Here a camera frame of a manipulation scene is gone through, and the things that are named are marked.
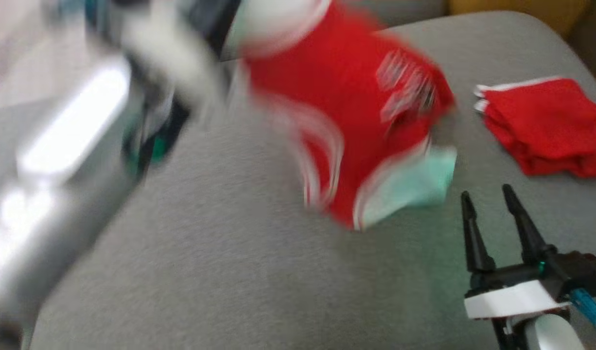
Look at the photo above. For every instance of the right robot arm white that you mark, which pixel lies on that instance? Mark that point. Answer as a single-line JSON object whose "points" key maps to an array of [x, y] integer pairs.
{"points": [[551, 335]]}

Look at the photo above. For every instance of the small grey sofa cushion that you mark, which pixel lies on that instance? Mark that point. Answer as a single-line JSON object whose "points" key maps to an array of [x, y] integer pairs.
{"points": [[410, 12]]}

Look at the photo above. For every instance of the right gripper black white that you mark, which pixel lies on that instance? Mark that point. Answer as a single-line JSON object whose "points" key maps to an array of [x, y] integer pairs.
{"points": [[512, 299]]}

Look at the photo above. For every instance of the red shorts with white bands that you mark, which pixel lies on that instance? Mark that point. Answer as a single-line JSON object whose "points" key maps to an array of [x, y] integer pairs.
{"points": [[546, 121]]}

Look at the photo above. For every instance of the large grey sofa seat cushion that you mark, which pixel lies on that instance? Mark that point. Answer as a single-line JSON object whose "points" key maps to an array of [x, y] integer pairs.
{"points": [[205, 267]]}

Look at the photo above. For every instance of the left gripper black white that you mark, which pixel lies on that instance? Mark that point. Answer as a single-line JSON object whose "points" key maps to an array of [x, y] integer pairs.
{"points": [[215, 24]]}

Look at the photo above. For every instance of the red jersey with number print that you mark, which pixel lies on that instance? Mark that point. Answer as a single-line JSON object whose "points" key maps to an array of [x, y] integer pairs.
{"points": [[346, 87]]}

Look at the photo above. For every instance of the yellow upholstered furniture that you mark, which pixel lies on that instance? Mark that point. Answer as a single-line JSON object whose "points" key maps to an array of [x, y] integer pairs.
{"points": [[512, 12]]}

